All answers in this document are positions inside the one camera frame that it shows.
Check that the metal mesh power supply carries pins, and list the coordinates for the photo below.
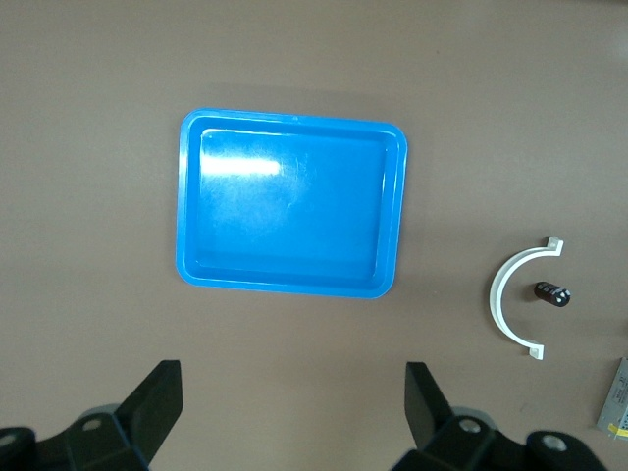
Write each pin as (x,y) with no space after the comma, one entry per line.
(617,407)

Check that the white semicircular pipe clamp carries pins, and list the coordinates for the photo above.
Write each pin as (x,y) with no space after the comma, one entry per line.
(496,294)

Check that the blue plastic tray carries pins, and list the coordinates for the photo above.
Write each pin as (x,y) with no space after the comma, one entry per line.
(289,206)

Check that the black cylindrical capacitor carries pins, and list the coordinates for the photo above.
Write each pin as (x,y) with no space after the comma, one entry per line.
(549,291)

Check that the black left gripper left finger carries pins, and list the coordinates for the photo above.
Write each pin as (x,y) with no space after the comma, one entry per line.
(142,417)

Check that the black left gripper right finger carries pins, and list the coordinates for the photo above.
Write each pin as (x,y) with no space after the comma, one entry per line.
(432,422)

